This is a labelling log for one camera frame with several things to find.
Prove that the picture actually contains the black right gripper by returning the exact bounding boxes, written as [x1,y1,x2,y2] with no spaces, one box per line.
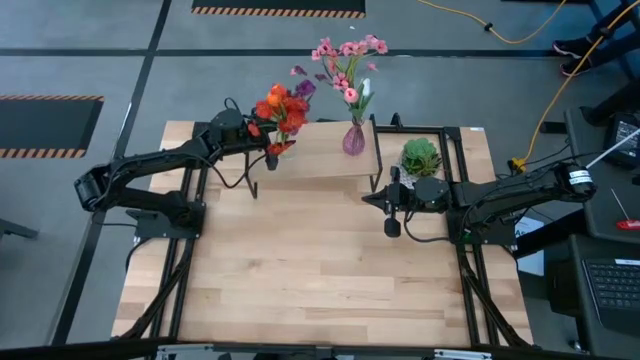
[361,166,418,240]

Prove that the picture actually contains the red artificial flower bunch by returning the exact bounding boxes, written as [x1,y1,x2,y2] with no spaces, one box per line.
[247,96,312,158]

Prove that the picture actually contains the pink glass vase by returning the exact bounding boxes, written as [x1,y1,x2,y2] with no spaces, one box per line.
[341,117,367,158]

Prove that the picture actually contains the purple artificial flower bunch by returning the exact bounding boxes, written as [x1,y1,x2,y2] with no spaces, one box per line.
[289,64,331,101]

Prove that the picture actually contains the white artificial tulip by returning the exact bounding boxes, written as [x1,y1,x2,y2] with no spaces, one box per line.
[357,76,375,122]

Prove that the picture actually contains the pink blossom flower bunch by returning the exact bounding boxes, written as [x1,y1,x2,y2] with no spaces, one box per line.
[310,33,390,92]

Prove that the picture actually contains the wooden shelf with black legs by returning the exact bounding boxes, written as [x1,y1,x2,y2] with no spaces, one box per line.
[243,113,386,200]

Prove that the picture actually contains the succulent in triangle-patterned pot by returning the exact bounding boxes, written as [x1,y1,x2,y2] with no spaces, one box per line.
[397,137,444,182]

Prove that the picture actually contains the white paper sheet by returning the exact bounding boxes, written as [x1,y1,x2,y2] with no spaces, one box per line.
[513,216,547,277]

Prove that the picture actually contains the black striped-edge floor mat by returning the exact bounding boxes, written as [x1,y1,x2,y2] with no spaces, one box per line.
[191,0,367,20]
[0,94,105,160]

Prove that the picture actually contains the black laptop table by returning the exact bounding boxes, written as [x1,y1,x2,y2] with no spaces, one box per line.
[542,233,640,359]

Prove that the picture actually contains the dark grey side desk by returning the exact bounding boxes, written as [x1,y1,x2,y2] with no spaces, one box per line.
[563,106,640,245]

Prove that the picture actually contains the white rod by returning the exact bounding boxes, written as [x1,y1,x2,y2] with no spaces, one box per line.
[584,127,640,170]

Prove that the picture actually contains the person's shoe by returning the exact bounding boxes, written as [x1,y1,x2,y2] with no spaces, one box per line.
[551,38,596,59]
[559,58,601,77]

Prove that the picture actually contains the black tablet device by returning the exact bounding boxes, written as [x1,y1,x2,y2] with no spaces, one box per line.
[603,112,640,170]

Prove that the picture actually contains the black laptop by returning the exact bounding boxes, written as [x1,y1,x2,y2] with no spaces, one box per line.
[581,257,640,337]

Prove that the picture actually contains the grey chair base leg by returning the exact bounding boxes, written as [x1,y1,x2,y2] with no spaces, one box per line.
[0,218,40,242]

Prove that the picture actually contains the person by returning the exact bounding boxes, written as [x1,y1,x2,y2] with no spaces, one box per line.
[592,0,640,69]

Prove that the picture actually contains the aluminium extrusion bracket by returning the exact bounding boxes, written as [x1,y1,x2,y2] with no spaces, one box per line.
[155,343,217,360]
[433,348,494,360]

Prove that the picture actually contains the yellow extension cable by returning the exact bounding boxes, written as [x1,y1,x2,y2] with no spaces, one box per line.
[417,0,569,45]
[508,0,640,174]

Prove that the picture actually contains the red-handled screwdriver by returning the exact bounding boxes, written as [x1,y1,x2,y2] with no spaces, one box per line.
[609,187,640,232]

